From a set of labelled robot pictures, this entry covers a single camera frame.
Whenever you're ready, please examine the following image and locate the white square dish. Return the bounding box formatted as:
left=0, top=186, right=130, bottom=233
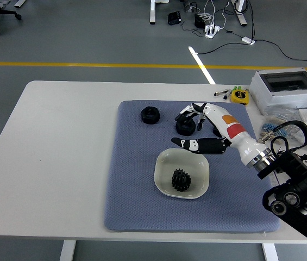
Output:
left=153, top=147, right=211, bottom=200

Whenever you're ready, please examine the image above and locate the white power strip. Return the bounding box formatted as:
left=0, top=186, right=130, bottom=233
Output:
left=204, top=24, right=221, bottom=39

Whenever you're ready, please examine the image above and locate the black gear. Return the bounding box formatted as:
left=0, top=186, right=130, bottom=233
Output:
left=171, top=168, right=192, bottom=192

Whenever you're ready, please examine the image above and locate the black box device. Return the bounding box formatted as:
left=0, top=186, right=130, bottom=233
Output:
left=167, top=11, right=181, bottom=26

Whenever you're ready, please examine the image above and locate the large black hex nut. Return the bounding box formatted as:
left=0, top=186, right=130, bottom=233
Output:
left=175, top=118, right=197, bottom=136
left=140, top=106, right=161, bottom=125

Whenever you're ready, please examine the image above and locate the yellow tape measure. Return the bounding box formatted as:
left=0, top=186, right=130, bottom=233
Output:
left=229, top=89, right=249, bottom=105

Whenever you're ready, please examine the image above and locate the black power adapter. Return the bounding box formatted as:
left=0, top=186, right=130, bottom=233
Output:
left=194, top=13, right=206, bottom=29

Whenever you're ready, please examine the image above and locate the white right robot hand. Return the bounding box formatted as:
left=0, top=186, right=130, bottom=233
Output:
left=171, top=102, right=266, bottom=167

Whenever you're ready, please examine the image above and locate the blue-grey quilted mat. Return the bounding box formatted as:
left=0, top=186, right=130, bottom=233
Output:
left=103, top=100, right=281, bottom=233

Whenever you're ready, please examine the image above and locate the bag of blue resistors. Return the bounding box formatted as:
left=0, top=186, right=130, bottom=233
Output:
left=260, top=114, right=292, bottom=142

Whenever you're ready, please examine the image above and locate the grey electrical enclosure box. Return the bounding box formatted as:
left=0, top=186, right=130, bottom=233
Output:
left=249, top=67, right=307, bottom=116

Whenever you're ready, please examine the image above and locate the white table leg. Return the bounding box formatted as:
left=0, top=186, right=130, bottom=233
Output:
left=59, top=240, right=77, bottom=261
left=261, top=243, right=279, bottom=261

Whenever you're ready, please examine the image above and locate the black floor cable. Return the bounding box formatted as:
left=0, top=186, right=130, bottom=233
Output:
left=193, top=39, right=307, bottom=65

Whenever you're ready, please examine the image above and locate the white desk leg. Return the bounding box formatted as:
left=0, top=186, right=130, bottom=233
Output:
left=149, top=0, right=170, bottom=25
left=230, top=0, right=248, bottom=27

